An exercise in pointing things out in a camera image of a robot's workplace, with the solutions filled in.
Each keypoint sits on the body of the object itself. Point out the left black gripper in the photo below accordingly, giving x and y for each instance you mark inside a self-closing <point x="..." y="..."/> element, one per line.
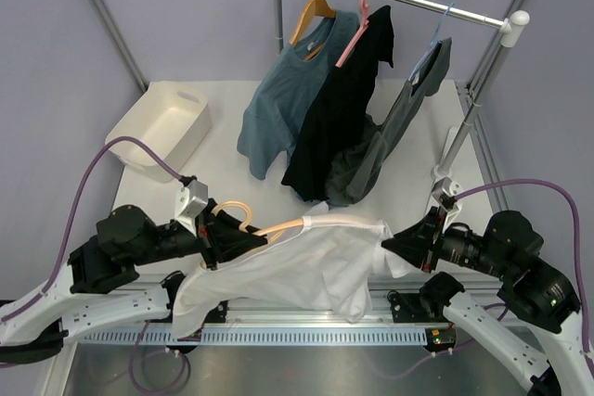
<point x="224" y="249"/>

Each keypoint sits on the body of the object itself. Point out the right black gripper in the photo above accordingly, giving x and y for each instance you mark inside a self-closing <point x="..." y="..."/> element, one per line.
<point x="416" y="243"/>

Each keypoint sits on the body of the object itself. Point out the beige plastic hanger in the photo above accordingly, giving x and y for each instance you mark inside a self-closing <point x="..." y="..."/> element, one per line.
<point x="329" y="219"/>

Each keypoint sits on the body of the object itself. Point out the white t shirt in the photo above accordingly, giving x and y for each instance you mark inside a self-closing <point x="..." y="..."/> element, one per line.
<point x="340" y="252"/>

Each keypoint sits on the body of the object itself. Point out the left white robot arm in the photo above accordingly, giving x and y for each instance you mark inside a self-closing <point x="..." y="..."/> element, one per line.
<point x="82" y="302"/>

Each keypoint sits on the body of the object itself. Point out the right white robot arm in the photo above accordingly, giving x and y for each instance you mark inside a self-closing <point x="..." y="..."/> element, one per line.
<point x="534" y="291"/>

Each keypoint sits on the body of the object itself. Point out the dark grey t shirt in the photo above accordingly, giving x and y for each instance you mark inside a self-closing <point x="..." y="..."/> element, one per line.
<point x="355" y="170"/>

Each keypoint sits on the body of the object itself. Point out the teal t shirt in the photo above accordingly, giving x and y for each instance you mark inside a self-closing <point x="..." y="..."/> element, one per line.
<point x="272" y="121"/>

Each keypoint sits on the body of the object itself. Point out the black t shirt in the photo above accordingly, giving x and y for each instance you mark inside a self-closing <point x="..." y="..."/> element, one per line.
<point x="335" y="119"/>

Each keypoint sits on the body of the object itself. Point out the blue plastic hanger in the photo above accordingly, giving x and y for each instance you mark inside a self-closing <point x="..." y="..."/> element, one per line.
<point x="429" y="48"/>

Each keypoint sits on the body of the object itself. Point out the wooden hanger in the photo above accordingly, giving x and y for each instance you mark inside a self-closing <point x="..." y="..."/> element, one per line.
<point x="311" y="10"/>

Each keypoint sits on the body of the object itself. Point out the white plastic bin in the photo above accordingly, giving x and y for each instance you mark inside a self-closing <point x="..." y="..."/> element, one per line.
<point x="171" y="118"/>

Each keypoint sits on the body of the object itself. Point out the metal clothes rack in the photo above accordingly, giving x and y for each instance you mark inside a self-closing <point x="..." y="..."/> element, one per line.
<point x="438" y="140"/>

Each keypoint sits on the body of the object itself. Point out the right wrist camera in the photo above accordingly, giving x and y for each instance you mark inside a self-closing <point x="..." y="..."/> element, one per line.
<point x="445" y="193"/>

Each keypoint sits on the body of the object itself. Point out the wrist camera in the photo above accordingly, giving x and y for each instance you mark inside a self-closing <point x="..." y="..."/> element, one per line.
<point x="191" y="199"/>
<point x="445" y="193"/>

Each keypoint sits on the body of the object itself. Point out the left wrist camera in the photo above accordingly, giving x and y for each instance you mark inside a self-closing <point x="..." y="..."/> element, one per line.
<point x="191" y="199"/>

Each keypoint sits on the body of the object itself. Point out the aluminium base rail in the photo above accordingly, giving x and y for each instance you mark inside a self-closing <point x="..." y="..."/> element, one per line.
<point x="351" y="300"/>

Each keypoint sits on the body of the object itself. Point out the slotted cable duct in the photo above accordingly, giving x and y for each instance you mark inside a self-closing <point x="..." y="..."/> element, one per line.
<point x="265" y="336"/>

